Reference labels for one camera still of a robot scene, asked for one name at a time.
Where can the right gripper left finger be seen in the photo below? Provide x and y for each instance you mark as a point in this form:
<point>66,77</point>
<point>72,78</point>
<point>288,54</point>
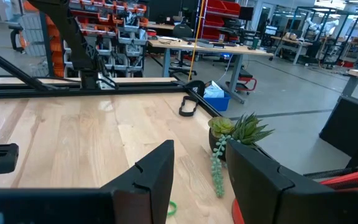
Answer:
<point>148,193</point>

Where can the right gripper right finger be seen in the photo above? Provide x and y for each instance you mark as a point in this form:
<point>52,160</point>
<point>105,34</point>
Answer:
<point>253,186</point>

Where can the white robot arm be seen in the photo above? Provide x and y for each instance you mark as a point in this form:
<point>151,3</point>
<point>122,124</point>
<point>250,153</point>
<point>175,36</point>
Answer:
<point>322,26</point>

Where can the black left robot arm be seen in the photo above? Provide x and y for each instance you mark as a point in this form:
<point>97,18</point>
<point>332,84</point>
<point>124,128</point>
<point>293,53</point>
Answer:
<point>70,31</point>

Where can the green rubber band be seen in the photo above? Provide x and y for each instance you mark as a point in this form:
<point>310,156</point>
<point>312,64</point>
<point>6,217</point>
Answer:
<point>175,207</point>

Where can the black rubber band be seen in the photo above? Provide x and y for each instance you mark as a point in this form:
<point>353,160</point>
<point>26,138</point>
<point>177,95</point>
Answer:
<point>186,115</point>

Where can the blue plastic floor bin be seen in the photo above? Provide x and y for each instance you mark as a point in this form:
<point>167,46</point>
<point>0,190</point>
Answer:
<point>219,102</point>

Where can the parts bin shelving rack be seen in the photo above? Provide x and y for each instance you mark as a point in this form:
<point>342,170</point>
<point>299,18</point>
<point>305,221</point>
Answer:
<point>129,28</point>

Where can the potted succulent plant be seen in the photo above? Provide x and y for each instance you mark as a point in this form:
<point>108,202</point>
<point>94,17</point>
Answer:
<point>247,130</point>

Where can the red desk lamp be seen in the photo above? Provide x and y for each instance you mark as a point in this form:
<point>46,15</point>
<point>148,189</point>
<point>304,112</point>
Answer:
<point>346,180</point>

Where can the white plastic bag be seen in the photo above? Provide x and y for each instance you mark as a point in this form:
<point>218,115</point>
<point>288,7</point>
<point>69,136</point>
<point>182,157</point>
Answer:
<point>213,90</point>

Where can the red rolling stool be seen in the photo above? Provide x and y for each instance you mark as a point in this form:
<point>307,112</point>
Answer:
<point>247,81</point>

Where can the black computer tower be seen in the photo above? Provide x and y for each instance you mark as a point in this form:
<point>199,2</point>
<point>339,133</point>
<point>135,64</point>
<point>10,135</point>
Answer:
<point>346,124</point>

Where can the wood surfaced desk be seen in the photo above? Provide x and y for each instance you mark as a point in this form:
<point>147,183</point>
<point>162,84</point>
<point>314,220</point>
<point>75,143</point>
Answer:
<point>197,48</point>

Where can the light wooden table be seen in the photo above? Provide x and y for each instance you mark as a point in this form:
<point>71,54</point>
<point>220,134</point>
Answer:
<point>291,40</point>

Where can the black office chair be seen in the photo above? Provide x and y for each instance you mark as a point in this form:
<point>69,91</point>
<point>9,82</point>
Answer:
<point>182,31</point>

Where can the red shelf rack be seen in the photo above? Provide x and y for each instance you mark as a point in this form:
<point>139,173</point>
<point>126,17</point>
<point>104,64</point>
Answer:
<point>219,6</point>

